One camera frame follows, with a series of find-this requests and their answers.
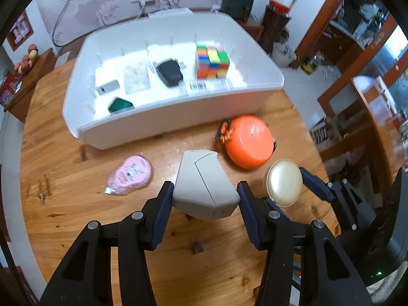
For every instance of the white plug charger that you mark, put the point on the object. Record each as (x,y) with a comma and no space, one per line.
(108,86)

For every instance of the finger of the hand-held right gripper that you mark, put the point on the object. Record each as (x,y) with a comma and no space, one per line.
(314,181)

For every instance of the white plastic storage bin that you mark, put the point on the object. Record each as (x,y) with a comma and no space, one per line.
(178,118)

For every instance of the long wooden television cabinet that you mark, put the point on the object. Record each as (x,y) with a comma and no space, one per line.
(255,30)

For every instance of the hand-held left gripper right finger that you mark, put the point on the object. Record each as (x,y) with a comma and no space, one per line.
(250,216)

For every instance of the wooden side cabinet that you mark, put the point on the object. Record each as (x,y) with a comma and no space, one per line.
(35,79)

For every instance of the white set-top box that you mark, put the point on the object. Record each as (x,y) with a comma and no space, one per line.
(170,12)

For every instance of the pink boxes in niche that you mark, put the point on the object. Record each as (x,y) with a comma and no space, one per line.
(19,28)

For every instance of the bowl of peaches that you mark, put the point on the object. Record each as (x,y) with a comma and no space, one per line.
(27,60)

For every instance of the beige angular box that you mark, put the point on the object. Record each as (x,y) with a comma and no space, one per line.
(204,188)

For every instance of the small clear plastic box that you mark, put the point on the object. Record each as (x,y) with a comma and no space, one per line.
(136,78)

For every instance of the black plug charger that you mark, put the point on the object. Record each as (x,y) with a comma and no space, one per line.
(169,72)

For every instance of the yellow cooking oil bottle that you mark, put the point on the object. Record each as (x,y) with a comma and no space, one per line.
(310,65)

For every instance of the printed cardboard box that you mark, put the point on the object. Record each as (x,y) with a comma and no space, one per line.
(320,132)

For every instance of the multicoloured puzzle cube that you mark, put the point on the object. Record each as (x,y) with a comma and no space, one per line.
(212,62)

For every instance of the white plastic bucket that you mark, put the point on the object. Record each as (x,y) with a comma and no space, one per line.
(283,55)

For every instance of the green perfume bottle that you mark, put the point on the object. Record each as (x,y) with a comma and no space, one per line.
(120,105)

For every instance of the dark tall jar red lid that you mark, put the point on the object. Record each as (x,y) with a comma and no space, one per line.
(274,25)

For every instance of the orange round case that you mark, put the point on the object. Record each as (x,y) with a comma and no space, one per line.
(250,143)

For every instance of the gold round compact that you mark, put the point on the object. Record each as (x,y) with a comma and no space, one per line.
(283,183)

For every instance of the clear card case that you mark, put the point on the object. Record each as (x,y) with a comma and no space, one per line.
(207,86)

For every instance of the orange-brown wooden table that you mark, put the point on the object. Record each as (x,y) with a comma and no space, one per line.
(379,118)

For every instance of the pink plastic packet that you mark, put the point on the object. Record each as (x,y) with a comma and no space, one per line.
(130,175)

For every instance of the dark green air fryer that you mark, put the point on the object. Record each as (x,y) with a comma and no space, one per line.
(237,1)

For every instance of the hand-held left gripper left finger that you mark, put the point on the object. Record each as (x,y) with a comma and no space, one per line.
(162,216)

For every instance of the red patterned tissue box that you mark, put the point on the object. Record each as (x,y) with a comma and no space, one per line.
(9,89)

